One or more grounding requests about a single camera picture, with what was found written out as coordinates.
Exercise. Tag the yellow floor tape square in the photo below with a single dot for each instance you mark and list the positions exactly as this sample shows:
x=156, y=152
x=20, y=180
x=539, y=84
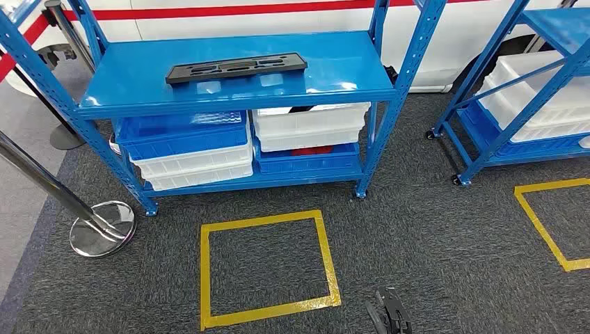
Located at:
x=205, y=276

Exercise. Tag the white car red stripe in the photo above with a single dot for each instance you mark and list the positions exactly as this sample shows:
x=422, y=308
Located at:
x=276, y=27

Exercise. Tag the chrome stanchion post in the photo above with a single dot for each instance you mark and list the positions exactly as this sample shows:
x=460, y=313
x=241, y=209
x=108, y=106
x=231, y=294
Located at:
x=101, y=230

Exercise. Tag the black pole stanchion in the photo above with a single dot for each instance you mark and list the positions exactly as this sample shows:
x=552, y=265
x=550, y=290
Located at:
x=67, y=138

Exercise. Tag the red item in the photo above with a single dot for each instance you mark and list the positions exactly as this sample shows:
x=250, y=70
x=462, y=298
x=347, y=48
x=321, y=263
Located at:
x=313, y=150

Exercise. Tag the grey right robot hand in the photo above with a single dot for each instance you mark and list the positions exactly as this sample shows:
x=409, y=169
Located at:
x=392, y=313

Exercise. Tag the blue plastic crate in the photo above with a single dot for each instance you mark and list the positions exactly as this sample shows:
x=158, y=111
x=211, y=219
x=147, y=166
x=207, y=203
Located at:
x=184, y=143
x=304, y=163
x=530, y=150

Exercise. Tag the black plastic frame part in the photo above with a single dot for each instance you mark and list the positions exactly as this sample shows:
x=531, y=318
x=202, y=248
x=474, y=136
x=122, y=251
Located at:
x=184, y=73

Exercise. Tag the blue steel shelf rack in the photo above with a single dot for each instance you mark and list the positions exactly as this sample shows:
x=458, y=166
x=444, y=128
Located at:
x=553, y=27
x=138, y=69

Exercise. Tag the red barrier belt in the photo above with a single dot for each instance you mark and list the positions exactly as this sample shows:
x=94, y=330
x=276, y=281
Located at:
x=18, y=50

